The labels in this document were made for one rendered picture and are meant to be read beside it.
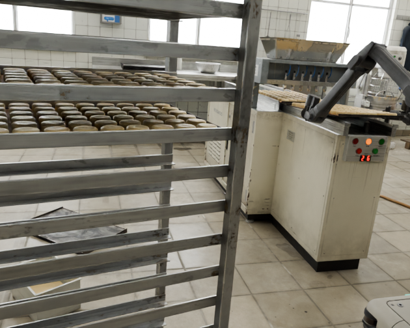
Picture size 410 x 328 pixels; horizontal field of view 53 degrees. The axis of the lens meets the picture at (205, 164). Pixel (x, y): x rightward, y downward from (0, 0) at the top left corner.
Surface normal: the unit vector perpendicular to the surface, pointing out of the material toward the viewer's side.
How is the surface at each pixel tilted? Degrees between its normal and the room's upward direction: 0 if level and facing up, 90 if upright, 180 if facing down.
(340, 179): 90
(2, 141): 90
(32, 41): 90
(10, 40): 90
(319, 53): 115
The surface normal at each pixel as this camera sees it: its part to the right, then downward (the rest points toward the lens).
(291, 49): 0.19, 0.67
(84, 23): 0.25, 0.29
